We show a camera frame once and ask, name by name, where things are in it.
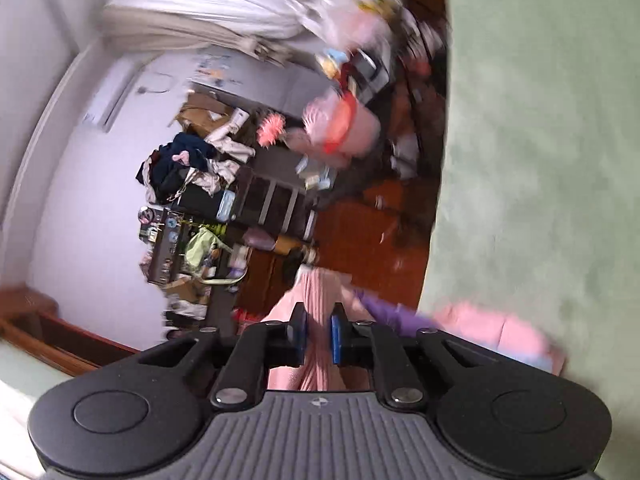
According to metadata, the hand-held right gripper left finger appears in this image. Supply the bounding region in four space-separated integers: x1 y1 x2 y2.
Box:
135 302 309 409

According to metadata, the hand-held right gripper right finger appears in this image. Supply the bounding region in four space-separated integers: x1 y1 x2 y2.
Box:
327 302 506 408

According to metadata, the light pink ribbed knit garment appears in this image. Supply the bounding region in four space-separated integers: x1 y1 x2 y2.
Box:
262 267 373 392

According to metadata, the pile of clothes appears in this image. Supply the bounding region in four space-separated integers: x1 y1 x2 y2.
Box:
135 132 256 206

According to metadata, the purple cloth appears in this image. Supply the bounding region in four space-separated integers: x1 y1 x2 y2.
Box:
350 287 436 341

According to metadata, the green bag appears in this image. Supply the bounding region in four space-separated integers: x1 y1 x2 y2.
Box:
185 227 224 272

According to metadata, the dark shelf cabinet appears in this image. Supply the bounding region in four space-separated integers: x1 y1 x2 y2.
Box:
235 150 321 241

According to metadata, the pale pink cloth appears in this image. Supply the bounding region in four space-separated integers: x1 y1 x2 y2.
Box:
432 301 568 376

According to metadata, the pink artificial flower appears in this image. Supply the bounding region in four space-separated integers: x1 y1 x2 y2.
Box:
256 112 287 149

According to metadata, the cardboard box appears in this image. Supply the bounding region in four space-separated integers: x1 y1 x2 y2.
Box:
172 92 236 137

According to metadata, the grey refrigerator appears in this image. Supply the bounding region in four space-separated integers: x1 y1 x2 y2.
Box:
187 42 321 126

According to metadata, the green fleece blanket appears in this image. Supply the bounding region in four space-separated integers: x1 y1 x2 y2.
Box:
417 0 640 480

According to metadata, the white air conditioner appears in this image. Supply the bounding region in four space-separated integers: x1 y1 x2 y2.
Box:
82 67 138 133

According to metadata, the beige curtain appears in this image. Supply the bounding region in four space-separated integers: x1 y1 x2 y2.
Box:
102 5 296 66

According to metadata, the wooden bed frame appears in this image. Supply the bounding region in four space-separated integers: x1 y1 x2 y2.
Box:
0 285 141 378

